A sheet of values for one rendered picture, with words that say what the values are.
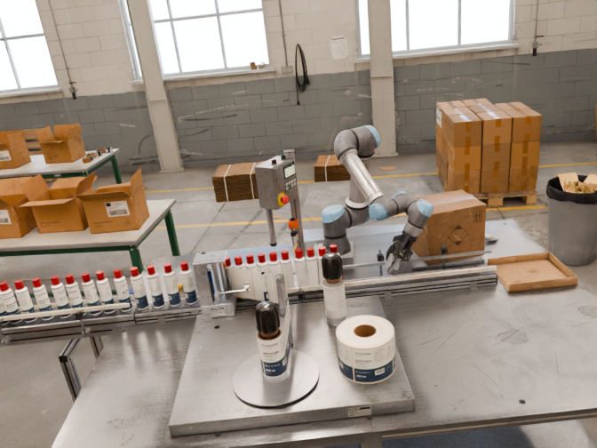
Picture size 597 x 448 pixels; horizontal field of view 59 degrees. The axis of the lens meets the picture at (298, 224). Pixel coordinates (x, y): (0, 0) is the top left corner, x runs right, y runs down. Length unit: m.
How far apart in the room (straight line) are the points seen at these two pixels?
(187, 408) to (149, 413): 0.17
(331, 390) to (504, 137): 4.08
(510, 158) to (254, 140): 3.77
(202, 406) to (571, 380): 1.24
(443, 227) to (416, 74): 5.12
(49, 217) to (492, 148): 4.00
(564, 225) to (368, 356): 2.93
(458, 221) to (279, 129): 5.39
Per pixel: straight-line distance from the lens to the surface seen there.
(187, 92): 7.96
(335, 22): 7.49
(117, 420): 2.04
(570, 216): 4.44
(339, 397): 1.83
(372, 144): 2.53
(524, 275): 2.65
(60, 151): 6.31
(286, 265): 2.35
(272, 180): 2.22
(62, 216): 4.06
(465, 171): 5.56
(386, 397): 1.82
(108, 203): 3.79
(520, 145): 5.60
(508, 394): 1.95
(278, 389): 1.87
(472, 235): 2.69
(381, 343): 1.81
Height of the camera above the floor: 2.08
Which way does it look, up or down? 22 degrees down
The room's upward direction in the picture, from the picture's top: 6 degrees counter-clockwise
